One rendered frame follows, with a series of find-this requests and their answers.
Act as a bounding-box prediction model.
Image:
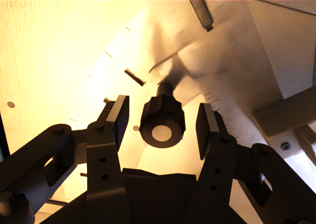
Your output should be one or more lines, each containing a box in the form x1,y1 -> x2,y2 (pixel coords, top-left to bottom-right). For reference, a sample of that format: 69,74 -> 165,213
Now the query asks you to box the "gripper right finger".
184,103 -> 316,224

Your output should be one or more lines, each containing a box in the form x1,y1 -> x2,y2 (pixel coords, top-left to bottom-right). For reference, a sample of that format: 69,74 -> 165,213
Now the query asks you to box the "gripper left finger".
0,95 -> 131,224

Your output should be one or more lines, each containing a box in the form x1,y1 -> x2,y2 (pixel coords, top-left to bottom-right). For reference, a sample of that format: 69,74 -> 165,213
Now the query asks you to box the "black lock knob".
139,81 -> 186,149

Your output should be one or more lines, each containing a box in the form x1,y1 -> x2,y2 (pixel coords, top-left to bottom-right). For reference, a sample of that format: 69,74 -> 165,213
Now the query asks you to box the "beige wedge block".
296,124 -> 316,171

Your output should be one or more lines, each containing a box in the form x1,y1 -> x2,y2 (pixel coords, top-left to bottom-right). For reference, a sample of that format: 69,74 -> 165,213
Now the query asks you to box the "beige rectangular bar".
252,75 -> 316,138

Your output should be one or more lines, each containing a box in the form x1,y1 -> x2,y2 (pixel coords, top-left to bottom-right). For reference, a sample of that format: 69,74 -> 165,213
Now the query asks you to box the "dark grey flat bar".
189,0 -> 214,32

